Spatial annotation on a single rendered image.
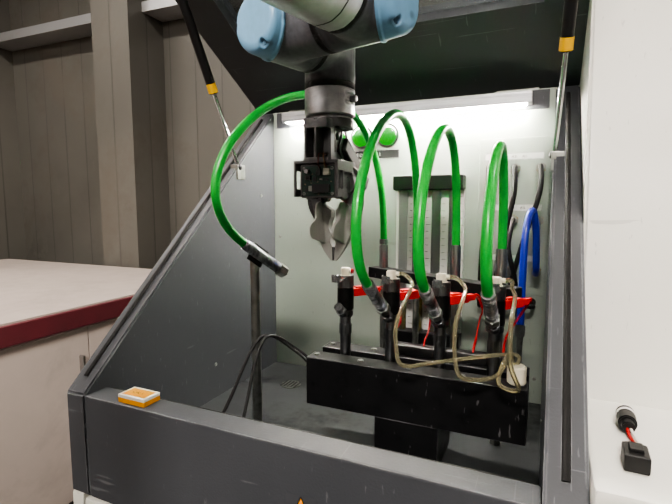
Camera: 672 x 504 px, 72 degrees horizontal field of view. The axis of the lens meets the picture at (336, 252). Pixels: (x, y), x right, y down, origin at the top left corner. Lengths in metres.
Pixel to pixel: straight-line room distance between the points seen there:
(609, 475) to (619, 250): 0.31
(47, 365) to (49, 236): 2.34
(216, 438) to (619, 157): 0.65
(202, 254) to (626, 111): 0.74
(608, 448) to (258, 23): 0.61
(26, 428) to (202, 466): 1.37
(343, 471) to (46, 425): 1.59
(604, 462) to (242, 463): 0.40
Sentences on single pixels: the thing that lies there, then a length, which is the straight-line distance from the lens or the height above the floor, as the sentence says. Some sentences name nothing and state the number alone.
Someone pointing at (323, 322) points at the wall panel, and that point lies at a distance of 1.13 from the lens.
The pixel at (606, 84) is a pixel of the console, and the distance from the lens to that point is 0.79.
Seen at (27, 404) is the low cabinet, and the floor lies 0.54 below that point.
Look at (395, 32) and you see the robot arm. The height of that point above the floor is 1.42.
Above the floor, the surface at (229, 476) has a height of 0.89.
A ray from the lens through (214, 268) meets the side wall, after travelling 0.98.
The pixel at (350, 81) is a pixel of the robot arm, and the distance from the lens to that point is 0.71.
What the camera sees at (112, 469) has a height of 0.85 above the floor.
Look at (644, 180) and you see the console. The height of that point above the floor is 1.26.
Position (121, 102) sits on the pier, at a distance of 3.22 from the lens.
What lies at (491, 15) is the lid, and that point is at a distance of 0.91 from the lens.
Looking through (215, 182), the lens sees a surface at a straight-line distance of 0.72.
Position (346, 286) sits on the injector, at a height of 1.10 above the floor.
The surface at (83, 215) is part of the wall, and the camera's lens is 3.91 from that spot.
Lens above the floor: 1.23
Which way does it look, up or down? 6 degrees down
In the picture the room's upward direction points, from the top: straight up
